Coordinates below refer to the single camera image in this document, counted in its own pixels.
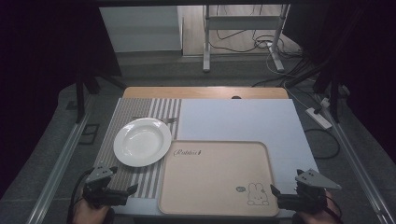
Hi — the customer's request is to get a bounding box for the beige tray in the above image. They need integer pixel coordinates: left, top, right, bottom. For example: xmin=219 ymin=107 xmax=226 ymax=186
xmin=158 ymin=139 xmax=280 ymax=217

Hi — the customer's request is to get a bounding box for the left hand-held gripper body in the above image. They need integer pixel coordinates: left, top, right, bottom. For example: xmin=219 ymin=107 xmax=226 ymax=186
xmin=81 ymin=164 xmax=131 ymax=208

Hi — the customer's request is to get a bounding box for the white plate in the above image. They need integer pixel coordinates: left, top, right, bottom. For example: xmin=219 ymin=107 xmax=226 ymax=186
xmin=113 ymin=117 xmax=173 ymax=168

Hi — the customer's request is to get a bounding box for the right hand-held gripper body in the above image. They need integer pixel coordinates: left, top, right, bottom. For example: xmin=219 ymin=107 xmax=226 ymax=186
xmin=276 ymin=168 xmax=343 ymax=215

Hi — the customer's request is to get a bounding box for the aluminium rail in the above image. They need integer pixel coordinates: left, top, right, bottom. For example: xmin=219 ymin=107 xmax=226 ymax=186
xmin=323 ymin=102 xmax=396 ymax=224
xmin=27 ymin=102 xmax=92 ymax=224

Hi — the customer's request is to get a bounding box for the person's left hand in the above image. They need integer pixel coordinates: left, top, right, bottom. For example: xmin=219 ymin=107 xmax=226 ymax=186
xmin=72 ymin=196 xmax=115 ymax=224

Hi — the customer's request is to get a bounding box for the tangle of floor cables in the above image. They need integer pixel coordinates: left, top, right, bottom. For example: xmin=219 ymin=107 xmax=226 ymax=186
xmin=208 ymin=4 xmax=321 ymax=89

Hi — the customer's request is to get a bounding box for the white metal stand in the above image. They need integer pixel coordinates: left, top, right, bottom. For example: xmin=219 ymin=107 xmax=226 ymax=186
xmin=202 ymin=4 xmax=291 ymax=74

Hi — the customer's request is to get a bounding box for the person's right hand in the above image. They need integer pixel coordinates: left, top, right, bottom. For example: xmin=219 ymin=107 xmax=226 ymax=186
xmin=292 ymin=189 xmax=342 ymax=224

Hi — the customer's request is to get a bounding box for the black cable loop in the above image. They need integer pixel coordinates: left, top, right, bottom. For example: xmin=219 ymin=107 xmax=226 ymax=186
xmin=304 ymin=128 xmax=341 ymax=161

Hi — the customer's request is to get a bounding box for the dark curtain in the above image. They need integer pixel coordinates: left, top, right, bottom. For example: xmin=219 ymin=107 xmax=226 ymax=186
xmin=0 ymin=0 xmax=122 ymax=200
xmin=284 ymin=0 xmax=396 ymax=157

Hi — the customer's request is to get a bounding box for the black stand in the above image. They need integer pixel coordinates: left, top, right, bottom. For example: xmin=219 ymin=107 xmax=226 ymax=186
xmin=74 ymin=66 xmax=127 ymax=124
xmin=312 ymin=60 xmax=351 ymax=123

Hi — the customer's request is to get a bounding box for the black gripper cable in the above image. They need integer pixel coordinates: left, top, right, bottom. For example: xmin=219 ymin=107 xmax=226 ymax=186
xmin=325 ymin=194 xmax=344 ymax=223
xmin=65 ymin=168 xmax=95 ymax=224

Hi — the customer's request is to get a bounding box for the grey striped placemat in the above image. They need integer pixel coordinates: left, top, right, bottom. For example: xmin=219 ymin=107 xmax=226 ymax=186
xmin=93 ymin=97 xmax=183 ymax=200

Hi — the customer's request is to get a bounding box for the white power strip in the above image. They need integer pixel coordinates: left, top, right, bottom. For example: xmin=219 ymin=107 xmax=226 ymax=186
xmin=304 ymin=106 xmax=333 ymax=131

